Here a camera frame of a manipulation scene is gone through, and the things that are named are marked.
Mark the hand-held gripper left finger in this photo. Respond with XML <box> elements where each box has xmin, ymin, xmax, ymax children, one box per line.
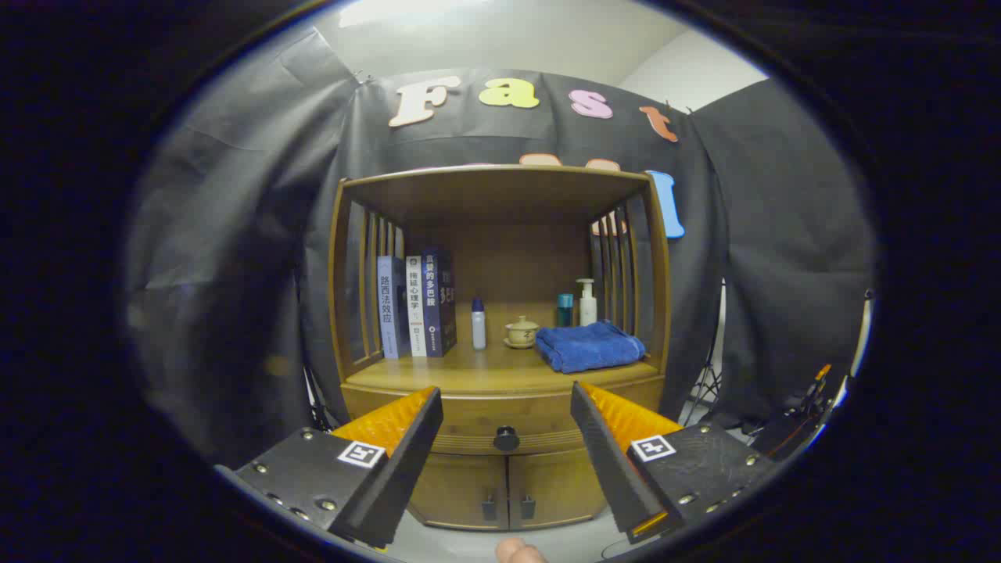
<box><xmin>215</xmin><ymin>385</ymin><xmax>444</xmax><ymax>550</ymax></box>

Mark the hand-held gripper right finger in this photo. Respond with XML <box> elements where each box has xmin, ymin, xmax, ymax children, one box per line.
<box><xmin>570</xmin><ymin>381</ymin><xmax>775</xmax><ymax>545</ymax></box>

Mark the wooden drawer with black knob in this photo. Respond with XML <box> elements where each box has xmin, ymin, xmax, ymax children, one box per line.
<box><xmin>342</xmin><ymin>375</ymin><xmax>666</xmax><ymax>456</ymax></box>

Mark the wooden cabinet door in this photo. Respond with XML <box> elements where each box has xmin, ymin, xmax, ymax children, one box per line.
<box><xmin>508</xmin><ymin>447</ymin><xmax>607</xmax><ymax>529</ymax></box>
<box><xmin>407</xmin><ymin>452</ymin><xmax>509</xmax><ymax>531</ymax></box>

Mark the wooden countertop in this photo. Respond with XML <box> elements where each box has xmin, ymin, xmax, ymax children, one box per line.
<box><xmin>344</xmin><ymin>332</ymin><xmax>662</xmax><ymax>396</ymax></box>

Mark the wooden cabinet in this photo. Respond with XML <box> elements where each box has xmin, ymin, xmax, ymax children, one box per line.
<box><xmin>328</xmin><ymin>164</ymin><xmax>673</xmax><ymax>533</ymax></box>

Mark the folded blue towel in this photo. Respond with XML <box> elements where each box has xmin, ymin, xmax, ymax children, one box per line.
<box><xmin>535</xmin><ymin>321</ymin><xmax>647</xmax><ymax>375</ymax></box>

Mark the black tripod stand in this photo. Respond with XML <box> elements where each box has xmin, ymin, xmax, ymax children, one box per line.
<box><xmin>682</xmin><ymin>344</ymin><xmax>724</xmax><ymax>427</ymax></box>

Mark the beige lidded tea cup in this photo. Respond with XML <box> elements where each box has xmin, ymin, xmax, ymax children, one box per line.
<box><xmin>504</xmin><ymin>315</ymin><xmax>540</xmax><ymax>349</ymax></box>

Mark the white book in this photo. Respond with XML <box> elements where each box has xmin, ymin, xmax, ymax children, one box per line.
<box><xmin>405</xmin><ymin>255</ymin><xmax>429</xmax><ymax>357</ymax></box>

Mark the light blue book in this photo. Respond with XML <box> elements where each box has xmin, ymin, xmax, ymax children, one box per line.
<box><xmin>378</xmin><ymin>256</ymin><xmax>411</xmax><ymax>360</ymax></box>

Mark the dark blue book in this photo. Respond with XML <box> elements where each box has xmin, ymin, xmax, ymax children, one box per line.
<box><xmin>421</xmin><ymin>249</ymin><xmax>457</xmax><ymax>357</ymax></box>

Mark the black device with orange tip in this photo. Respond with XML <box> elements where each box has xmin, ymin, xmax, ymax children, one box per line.
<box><xmin>796</xmin><ymin>364</ymin><xmax>834</xmax><ymax>417</ymax></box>

